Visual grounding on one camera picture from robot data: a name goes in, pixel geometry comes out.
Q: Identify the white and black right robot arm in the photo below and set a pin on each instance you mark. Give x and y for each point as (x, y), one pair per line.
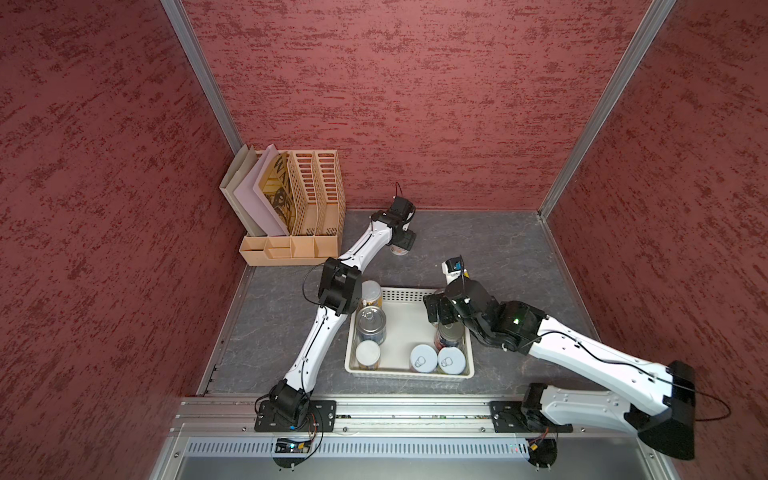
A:
(655, 401)

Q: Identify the pink can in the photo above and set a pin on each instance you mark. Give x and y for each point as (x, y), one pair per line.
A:
(399, 252)
(423, 359)

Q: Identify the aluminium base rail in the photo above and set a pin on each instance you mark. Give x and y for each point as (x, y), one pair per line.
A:
(393, 426)

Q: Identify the white perforated plastic basket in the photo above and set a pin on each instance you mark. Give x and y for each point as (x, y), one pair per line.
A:
(407, 326)

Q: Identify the left aluminium corner post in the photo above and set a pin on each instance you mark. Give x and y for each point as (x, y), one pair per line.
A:
(189, 42)

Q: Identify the dark blue silver-top can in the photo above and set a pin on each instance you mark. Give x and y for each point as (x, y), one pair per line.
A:
(371, 324)

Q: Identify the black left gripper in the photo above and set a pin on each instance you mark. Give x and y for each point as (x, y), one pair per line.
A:
(407, 241)

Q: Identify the aluminium corner post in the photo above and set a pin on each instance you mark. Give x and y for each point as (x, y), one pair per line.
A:
(646, 32)
(189, 42)

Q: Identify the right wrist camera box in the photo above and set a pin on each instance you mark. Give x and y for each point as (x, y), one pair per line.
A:
(454, 269)

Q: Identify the small yellow white-lid can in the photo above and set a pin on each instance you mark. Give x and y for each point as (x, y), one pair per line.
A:
(368, 355)

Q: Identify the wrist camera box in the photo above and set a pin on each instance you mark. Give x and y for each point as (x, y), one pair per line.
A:
(401, 209)
(454, 269)

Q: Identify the dark navy red can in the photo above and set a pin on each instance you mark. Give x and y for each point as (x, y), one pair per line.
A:
(449, 335)

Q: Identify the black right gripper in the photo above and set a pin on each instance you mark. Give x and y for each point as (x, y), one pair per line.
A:
(443, 300)

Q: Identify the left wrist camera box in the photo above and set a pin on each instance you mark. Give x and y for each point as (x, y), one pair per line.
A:
(401, 209)

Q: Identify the left round black electronics board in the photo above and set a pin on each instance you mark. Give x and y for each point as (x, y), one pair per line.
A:
(289, 453)

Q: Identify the green label white-top can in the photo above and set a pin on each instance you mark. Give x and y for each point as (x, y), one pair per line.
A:
(451, 361)

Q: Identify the round black electronics board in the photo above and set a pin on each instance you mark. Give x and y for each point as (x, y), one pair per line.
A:
(289, 453)
(542, 453)

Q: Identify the right aluminium corner post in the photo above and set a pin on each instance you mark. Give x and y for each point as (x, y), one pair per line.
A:
(646, 32)

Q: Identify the pink file folder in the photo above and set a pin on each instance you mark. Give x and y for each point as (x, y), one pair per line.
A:
(249, 195)

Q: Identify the yellow can with white lid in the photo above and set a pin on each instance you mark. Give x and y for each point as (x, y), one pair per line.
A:
(371, 294)

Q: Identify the right round black electronics board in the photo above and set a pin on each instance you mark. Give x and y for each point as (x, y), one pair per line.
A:
(542, 453)

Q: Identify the yellow black patterned magazine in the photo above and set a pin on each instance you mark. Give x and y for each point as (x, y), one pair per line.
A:
(276, 187)

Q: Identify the peach plastic desk organizer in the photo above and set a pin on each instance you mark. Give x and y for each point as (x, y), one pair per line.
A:
(320, 212)

